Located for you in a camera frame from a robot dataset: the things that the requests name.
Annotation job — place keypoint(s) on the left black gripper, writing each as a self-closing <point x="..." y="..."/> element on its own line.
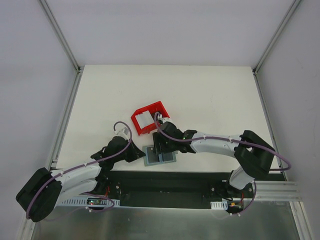
<point x="132" y="152"/>

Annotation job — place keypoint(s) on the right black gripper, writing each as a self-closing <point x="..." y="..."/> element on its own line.
<point x="160" y="144"/>

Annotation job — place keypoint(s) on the black card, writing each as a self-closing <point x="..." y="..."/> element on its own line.
<point x="168" y="157"/>

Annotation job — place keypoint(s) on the green leather card holder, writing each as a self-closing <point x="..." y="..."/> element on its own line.
<point x="160" y="156"/>

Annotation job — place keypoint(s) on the red plastic card bin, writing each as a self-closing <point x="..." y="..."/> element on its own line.
<point x="152" y="108"/>

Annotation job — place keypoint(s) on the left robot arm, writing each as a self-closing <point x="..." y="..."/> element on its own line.
<point x="46" y="189"/>

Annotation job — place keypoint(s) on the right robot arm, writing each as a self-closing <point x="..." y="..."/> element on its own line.
<point x="253" y="154"/>

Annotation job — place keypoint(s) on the white cards stack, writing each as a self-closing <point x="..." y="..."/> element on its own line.
<point x="144" y="119"/>

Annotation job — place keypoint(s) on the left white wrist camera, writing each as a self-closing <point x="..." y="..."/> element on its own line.
<point x="124" y="132"/>

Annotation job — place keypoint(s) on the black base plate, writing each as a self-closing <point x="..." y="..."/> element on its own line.
<point x="179" y="190"/>

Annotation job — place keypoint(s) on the left white cable duct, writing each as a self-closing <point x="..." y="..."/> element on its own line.
<point x="87" y="201"/>

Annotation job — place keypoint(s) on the white cable duct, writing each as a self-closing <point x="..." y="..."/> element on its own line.
<point x="87" y="201"/>
<point x="219" y="205"/>

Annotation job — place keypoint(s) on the right white cable duct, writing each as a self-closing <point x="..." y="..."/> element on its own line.
<point x="219" y="205"/>

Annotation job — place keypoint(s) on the right aluminium frame rail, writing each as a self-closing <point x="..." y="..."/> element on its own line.
<point x="287" y="76"/>

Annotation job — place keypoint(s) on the aluminium frame rail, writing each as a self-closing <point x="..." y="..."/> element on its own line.
<point x="287" y="76"/>
<point x="37" y="96"/>

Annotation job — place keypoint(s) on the left aluminium frame rail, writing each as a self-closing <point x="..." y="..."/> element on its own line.
<point x="37" y="96"/>

